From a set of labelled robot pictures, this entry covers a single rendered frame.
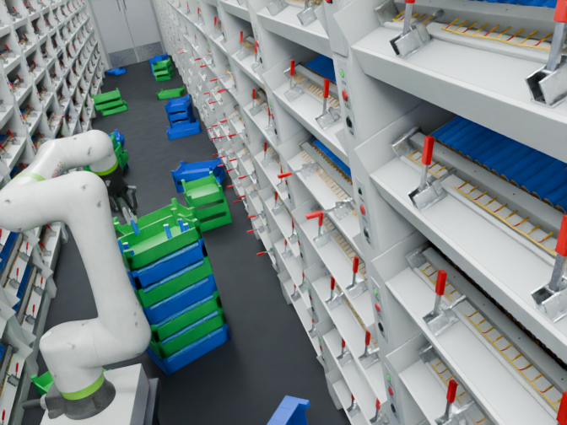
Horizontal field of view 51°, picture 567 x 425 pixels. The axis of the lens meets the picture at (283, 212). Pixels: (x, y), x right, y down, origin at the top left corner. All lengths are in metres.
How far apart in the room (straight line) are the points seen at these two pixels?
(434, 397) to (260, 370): 1.34
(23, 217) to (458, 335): 1.12
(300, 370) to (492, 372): 1.54
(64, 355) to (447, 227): 1.21
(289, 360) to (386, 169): 1.53
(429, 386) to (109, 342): 0.90
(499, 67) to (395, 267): 0.50
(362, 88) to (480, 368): 0.42
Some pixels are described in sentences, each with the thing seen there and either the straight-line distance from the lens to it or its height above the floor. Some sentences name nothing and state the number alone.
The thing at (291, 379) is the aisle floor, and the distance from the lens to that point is 2.27.
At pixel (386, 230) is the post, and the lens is 0.99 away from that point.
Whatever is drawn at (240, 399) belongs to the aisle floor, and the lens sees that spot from 2.26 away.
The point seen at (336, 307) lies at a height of 0.52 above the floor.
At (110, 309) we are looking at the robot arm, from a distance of 1.66.
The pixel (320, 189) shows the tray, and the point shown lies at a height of 0.91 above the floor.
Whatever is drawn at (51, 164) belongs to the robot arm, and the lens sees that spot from 1.89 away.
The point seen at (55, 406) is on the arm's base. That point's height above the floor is 0.40.
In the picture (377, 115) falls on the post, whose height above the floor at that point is 1.19.
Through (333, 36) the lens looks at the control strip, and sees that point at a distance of 0.93.
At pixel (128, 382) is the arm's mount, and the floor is 0.37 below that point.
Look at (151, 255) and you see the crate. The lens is 2.24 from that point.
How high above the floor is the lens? 1.45
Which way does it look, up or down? 24 degrees down
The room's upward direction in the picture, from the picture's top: 12 degrees counter-clockwise
